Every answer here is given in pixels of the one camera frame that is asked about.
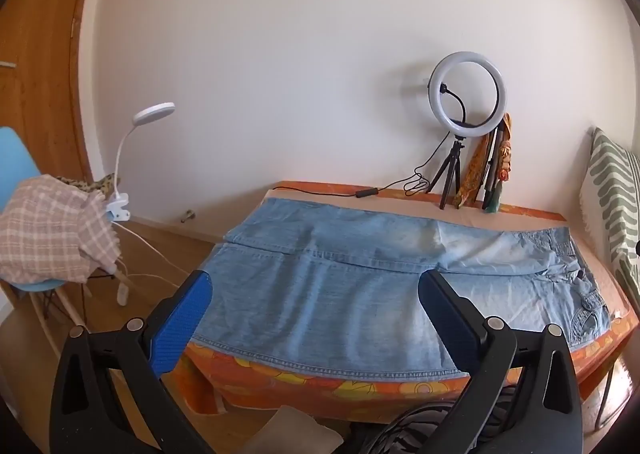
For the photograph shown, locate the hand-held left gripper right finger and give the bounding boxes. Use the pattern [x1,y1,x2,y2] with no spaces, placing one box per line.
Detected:
[417,270,585,454]

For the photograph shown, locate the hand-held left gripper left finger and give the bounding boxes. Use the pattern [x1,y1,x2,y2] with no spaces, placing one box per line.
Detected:
[49,270,216,454]

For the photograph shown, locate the light blue denim pants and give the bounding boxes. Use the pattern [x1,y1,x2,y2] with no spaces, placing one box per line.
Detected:
[192,197,612,377]

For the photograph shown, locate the zebra striped clothing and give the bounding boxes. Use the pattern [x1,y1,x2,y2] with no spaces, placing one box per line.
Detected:
[350,386,521,454]

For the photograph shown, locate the orange floral bed cover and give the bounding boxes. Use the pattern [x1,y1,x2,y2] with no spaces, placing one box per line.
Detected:
[182,180,640,427]

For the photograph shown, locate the leopard print cloth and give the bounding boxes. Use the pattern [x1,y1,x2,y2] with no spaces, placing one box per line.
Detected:
[55,174,121,200]

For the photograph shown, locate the black folded stick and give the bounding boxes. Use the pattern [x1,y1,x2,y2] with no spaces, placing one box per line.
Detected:
[481,126,506,211]

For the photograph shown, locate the beige cloth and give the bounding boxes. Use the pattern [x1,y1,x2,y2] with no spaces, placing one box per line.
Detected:
[240,404,346,454]

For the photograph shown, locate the pink plaid cloth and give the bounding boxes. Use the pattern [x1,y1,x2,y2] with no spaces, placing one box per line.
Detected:
[0,174,121,285]

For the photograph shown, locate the black mini tripod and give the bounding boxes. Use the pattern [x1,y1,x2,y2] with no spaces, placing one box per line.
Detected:
[427,136,468,211]

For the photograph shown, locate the white clip lamp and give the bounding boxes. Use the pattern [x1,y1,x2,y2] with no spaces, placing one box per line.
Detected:
[102,102,176,224]

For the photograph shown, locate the green striped pillow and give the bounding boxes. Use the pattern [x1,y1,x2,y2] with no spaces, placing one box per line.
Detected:
[580,126,640,305]

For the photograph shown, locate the blue chair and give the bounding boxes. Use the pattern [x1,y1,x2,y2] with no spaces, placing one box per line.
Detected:
[0,126,101,355]

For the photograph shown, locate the wooden door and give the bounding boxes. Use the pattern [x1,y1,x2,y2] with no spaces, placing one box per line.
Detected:
[0,0,116,185]

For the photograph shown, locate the white lamp cable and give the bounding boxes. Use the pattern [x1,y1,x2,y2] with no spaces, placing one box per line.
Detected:
[112,221,186,306]

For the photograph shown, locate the black ring light cable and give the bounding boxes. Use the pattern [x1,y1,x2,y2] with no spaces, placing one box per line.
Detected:
[280,131,453,198]

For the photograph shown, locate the white ring light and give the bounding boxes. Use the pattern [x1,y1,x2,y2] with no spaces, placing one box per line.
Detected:
[428,51,508,140]

